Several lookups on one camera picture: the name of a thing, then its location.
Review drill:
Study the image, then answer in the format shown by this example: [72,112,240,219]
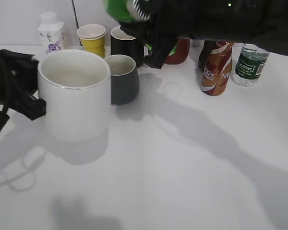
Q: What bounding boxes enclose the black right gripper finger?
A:
[144,38,179,69]

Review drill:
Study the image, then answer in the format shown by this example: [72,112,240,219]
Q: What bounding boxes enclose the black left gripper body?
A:
[0,49,46,120]

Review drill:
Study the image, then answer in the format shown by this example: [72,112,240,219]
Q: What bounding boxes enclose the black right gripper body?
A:
[119,0,221,46]

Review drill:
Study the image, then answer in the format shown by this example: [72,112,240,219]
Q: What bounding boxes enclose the green plastic soda bottle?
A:
[104,0,174,51]

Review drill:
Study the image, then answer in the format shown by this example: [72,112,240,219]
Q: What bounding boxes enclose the white ceramic mug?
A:
[38,49,111,142]

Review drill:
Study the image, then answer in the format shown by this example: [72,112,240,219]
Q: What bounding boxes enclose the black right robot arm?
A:
[120,0,288,69]

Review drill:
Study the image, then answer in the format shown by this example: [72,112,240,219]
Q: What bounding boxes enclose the yellow paper cup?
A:
[77,24,106,58]

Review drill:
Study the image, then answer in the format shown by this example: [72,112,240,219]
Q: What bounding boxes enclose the black ceramic mug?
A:
[110,26,144,68]

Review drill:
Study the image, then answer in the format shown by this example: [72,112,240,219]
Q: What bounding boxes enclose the dark grey ceramic mug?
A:
[105,54,140,105]

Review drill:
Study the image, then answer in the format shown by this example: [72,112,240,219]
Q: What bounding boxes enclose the white blueberry yogurt carton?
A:
[38,11,69,54]

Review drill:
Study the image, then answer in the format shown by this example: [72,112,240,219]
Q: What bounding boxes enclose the brown coffee bottle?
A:
[201,42,234,96]

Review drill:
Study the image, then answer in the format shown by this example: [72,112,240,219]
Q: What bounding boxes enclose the clear green-label water bottle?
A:
[232,44,270,88]

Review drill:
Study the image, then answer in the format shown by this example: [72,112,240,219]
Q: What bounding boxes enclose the black cable on wall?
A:
[71,0,83,46]

